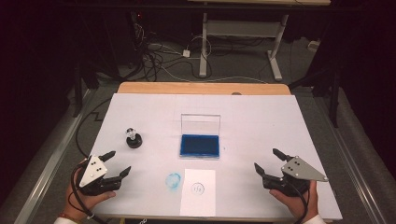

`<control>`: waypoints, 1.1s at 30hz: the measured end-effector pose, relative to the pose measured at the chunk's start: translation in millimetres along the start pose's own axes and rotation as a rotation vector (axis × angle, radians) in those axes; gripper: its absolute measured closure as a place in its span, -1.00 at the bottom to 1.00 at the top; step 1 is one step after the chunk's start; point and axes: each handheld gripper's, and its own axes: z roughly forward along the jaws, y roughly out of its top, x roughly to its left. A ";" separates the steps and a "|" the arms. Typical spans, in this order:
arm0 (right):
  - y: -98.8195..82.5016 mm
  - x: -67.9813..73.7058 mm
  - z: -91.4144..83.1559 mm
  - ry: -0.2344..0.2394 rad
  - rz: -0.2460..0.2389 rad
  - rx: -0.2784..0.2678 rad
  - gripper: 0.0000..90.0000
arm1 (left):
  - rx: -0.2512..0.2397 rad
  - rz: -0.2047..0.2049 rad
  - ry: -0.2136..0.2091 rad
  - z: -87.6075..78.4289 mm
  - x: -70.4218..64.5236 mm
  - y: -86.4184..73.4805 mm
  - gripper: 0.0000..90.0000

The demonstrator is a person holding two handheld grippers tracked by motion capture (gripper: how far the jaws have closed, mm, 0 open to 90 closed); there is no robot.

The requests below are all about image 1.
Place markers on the aluminium floor rail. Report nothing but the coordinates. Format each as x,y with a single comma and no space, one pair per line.
351,168
46,174

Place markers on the blue ink pad clear case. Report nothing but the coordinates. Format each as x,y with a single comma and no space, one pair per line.
199,145

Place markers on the black round stamp cap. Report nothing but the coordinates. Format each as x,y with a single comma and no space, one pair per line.
134,143

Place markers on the white paper sheet with circle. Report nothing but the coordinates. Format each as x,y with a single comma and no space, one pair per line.
199,202

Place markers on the black metal stand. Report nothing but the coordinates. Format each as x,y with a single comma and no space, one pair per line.
77,93

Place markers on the person's right hand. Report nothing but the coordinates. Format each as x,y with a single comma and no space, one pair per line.
302,205

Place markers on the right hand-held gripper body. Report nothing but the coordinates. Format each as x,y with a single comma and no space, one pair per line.
300,171

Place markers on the white power adapter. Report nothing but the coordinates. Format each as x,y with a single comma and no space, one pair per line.
186,53

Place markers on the grey power strip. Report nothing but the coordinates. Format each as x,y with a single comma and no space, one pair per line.
313,46

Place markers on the white table cover sheet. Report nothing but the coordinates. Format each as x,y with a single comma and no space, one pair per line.
255,124

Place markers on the person's left hand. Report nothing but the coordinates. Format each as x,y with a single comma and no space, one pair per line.
77,202

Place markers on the desk with white frame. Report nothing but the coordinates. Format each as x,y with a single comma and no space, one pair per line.
243,28

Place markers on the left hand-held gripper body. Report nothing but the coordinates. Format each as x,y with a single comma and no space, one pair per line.
93,169

